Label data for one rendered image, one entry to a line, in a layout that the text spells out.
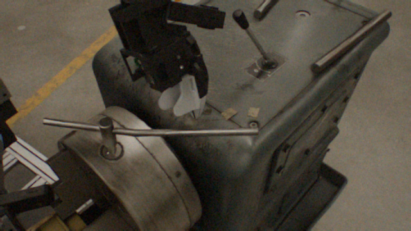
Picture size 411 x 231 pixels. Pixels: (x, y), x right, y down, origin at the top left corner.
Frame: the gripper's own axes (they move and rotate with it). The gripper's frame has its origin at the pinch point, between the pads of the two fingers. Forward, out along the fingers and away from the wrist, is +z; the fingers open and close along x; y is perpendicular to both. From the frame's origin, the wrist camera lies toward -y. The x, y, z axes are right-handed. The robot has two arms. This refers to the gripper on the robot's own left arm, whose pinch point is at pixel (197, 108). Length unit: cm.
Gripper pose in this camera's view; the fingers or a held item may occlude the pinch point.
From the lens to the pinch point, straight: 56.1
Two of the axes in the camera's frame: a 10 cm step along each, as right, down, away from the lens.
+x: 6.9, 2.9, -6.7
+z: 2.4, 7.8, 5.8
